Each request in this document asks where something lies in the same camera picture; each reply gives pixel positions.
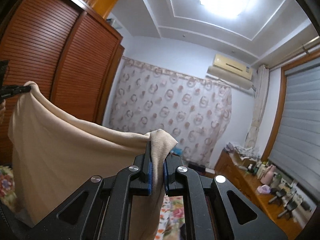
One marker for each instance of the patterned sheer curtain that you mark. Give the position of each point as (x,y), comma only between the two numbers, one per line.
(196,112)

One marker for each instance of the brown louvered wardrobe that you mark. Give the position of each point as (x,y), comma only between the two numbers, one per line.
(67,48)

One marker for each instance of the wall air conditioner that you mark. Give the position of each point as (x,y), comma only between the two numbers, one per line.
(231,71)

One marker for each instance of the floral bed quilt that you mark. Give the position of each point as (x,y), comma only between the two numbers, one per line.
(15,225)

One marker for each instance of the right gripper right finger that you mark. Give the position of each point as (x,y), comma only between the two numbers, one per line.
(214,208)

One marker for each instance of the wooden sideboard cabinet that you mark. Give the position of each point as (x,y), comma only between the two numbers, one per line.
(247,184)

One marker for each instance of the grey window blind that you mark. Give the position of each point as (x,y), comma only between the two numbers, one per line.
(296,148)

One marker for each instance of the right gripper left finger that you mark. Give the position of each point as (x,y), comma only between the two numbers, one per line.
(101,207)

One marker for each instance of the cream tied curtain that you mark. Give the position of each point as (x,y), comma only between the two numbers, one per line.
(259,106)

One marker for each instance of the peach t-shirt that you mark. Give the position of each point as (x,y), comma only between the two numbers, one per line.
(54,153)

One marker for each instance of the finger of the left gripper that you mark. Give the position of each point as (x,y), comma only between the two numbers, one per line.
(13,90)

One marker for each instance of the pink thermos jug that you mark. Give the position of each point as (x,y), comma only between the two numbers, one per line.
(268,175)

